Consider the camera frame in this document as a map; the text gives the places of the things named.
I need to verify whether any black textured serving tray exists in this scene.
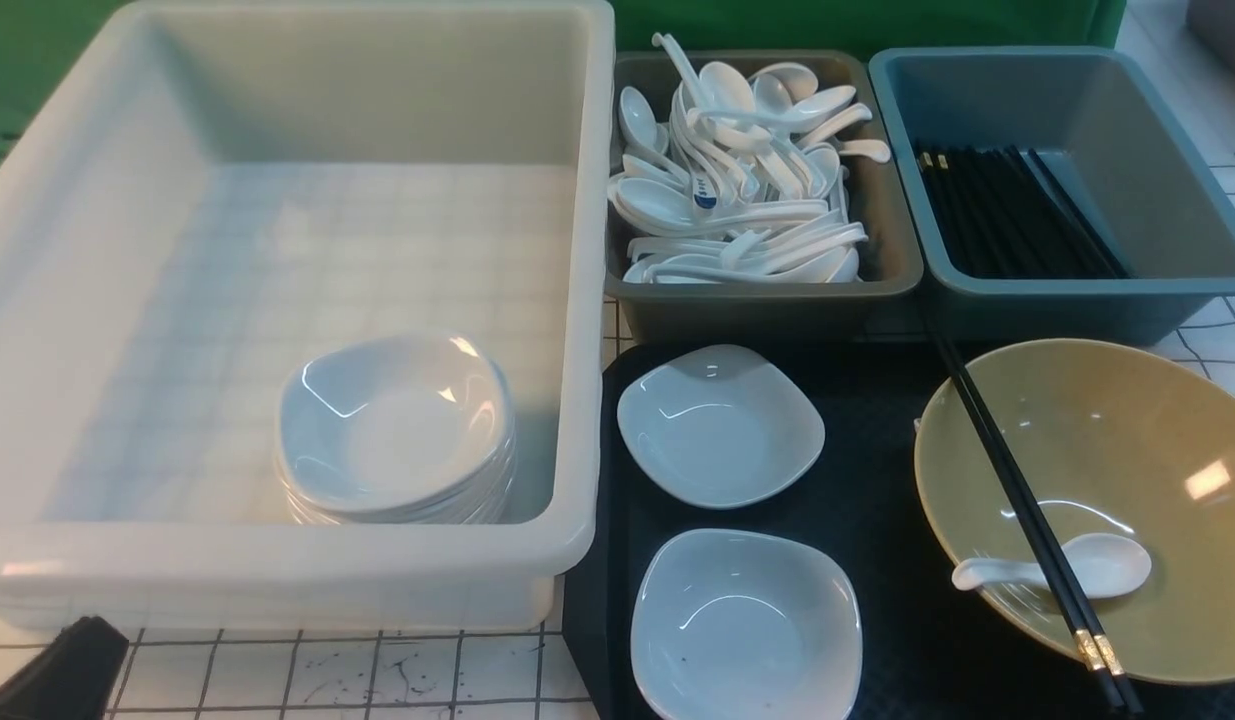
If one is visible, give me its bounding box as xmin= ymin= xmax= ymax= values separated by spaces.
xmin=562 ymin=340 xmax=1235 ymax=720

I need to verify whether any white soup spoon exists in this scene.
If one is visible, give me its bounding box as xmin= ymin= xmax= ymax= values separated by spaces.
xmin=951 ymin=534 xmax=1153 ymax=600

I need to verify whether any pile of white spoons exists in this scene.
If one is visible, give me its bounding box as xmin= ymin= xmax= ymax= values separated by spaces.
xmin=606 ymin=33 xmax=892 ymax=284

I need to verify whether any green backdrop cloth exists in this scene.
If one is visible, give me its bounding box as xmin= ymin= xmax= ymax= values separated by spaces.
xmin=0 ymin=1 xmax=1126 ymax=164

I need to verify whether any white square dish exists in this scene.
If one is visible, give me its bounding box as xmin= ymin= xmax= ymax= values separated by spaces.
xmin=616 ymin=345 xmax=826 ymax=510
xmin=630 ymin=529 xmax=865 ymax=719

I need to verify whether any yellow noodle bowl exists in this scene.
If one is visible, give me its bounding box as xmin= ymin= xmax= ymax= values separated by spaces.
xmin=913 ymin=338 xmax=1235 ymax=685

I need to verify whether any grey-brown spoon bin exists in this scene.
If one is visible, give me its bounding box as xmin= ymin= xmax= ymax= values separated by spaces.
xmin=605 ymin=49 xmax=923 ymax=343

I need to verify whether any large white plastic tub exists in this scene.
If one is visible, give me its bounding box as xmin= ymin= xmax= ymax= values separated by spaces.
xmin=0 ymin=1 xmax=614 ymax=634

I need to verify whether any blue-grey chopstick bin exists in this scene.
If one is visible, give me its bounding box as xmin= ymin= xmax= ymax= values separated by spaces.
xmin=869 ymin=46 xmax=1235 ymax=345

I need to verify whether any bundle of black chopsticks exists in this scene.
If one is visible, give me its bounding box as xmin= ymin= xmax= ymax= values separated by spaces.
xmin=914 ymin=143 xmax=1132 ymax=282

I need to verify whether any white square dish front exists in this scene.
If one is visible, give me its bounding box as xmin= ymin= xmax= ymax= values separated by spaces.
xmin=630 ymin=529 xmax=865 ymax=719

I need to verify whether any stack of white dishes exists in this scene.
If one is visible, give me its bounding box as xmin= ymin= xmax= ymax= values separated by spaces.
xmin=274 ymin=331 xmax=517 ymax=527

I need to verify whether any black chopstick gold band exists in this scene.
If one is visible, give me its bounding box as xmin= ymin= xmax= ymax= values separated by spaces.
xmin=935 ymin=330 xmax=1146 ymax=715
xmin=927 ymin=330 xmax=1128 ymax=713

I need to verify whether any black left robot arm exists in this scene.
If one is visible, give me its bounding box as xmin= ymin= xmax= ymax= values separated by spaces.
xmin=0 ymin=616 xmax=128 ymax=719

